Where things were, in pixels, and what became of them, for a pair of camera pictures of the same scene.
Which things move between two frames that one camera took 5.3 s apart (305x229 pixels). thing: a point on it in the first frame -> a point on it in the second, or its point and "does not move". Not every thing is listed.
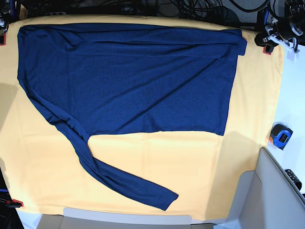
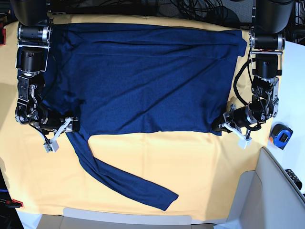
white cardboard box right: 266,198 does not move
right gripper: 275,27 -> 228,123
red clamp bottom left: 14,203 does not move
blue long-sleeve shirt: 92,79 does not move
